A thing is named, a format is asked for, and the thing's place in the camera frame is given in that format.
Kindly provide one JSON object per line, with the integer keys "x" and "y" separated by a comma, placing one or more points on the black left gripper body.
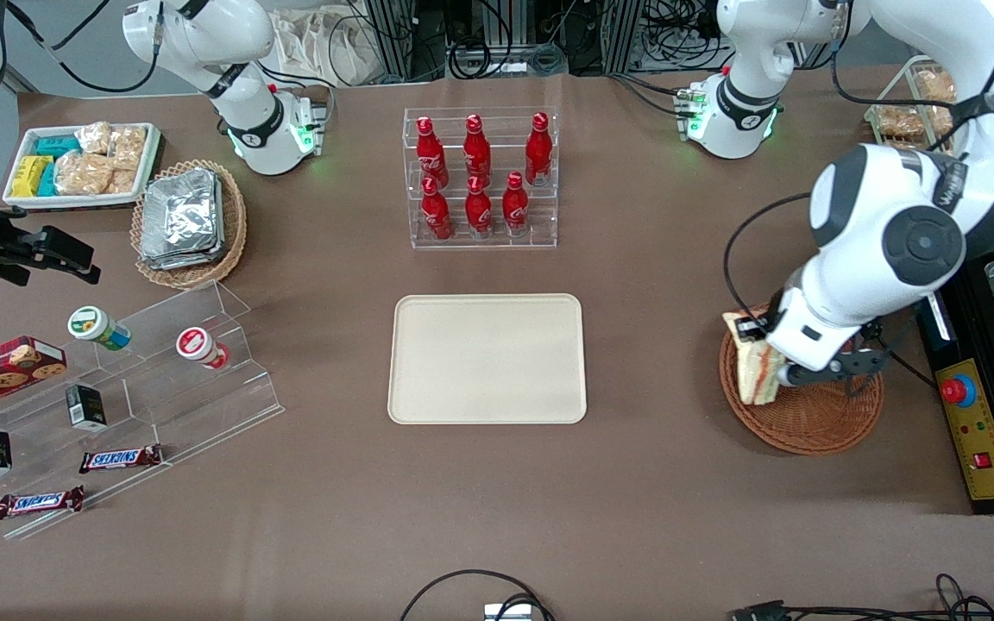
{"x": 775, "y": 312}

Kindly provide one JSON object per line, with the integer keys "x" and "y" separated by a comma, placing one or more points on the triangular sandwich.
{"x": 756, "y": 371}

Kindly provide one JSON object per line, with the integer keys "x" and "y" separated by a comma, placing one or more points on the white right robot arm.
{"x": 204, "y": 34}

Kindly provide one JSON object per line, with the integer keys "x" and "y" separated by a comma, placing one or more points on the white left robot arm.
{"x": 894, "y": 216}

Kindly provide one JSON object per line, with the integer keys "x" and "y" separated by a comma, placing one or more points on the white rectangular snack tray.
{"x": 22, "y": 202}

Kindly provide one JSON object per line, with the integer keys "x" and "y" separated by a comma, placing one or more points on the round brown wicker basket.
{"x": 816, "y": 418}

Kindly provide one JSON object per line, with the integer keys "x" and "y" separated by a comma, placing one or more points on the oval light wicker basket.
{"x": 234, "y": 224}

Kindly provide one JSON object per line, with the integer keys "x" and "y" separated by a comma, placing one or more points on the beige plastic tray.
{"x": 487, "y": 358}

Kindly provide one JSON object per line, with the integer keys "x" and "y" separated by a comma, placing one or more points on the yellow snack pack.
{"x": 29, "y": 177}

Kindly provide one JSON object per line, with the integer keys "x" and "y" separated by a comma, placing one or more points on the green lid yogurt cup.
{"x": 93, "y": 326}

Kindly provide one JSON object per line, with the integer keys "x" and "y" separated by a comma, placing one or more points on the teal snack pack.
{"x": 55, "y": 147}
{"x": 48, "y": 181}

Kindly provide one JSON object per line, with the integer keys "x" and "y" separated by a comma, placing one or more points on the clear bag of rice crackers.
{"x": 83, "y": 174}
{"x": 123, "y": 181}
{"x": 128, "y": 147}
{"x": 93, "y": 138}

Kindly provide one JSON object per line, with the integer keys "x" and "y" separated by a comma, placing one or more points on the silver foil pouch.
{"x": 182, "y": 214}
{"x": 178, "y": 262}

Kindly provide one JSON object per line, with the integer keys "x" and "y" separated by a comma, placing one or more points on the red lid yogurt cup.
{"x": 197, "y": 345}

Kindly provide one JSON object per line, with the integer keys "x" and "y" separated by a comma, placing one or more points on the clear acrylic stepped shelf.
{"x": 195, "y": 405}

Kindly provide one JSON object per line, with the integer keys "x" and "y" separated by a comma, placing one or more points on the red emergency stop button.
{"x": 959, "y": 391}

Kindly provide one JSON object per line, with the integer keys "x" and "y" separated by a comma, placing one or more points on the snickers chocolate bar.
{"x": 120, "y": 459}
{"x": 38, "y": 502}

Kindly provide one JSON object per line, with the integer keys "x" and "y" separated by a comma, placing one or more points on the bagged pastry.
{"x": 937, "y": 84}
{"x": 898, "y": 122}
{"x": 941, "y": 119}

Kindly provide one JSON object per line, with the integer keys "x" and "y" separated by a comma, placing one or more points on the black control box yellow panel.
{"x": 980, "y": 431}

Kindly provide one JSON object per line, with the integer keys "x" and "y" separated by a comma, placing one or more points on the red cola bottle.
{"x": 538, "y": 148}
{"x": 479, "y": 211}
{"x": 477, "y": 151}
{"x": 437, "y": 214}
{"x": 515, "y": 207}
{"x": 430, "y": 153}

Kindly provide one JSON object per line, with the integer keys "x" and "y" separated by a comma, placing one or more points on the clear acrylic bottle rack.
{"x": 497, "y": 237}

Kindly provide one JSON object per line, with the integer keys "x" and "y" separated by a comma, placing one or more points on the small grey device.
{"x": 506, "y": 612}

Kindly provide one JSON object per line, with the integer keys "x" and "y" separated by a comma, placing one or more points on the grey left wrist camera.
{"x": 792, "y": 374}

